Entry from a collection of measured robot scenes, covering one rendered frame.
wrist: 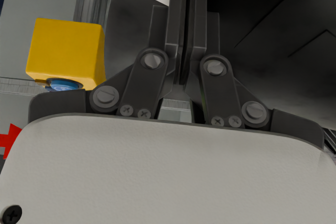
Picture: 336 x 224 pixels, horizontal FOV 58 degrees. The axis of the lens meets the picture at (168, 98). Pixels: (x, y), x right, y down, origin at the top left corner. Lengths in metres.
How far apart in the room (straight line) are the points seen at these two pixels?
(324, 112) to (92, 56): 0.33
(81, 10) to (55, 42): 0.11
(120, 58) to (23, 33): 0.89
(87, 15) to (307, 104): 0.43
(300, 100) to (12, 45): 0.96
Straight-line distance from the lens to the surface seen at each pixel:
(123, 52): 0.20
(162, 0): 0.16
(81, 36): 0.48
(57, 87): 0.49
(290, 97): 0.21
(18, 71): 1.04
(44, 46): 0.49
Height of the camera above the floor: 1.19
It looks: 14 degrees down
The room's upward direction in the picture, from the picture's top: 175 degrees counter-clockwise
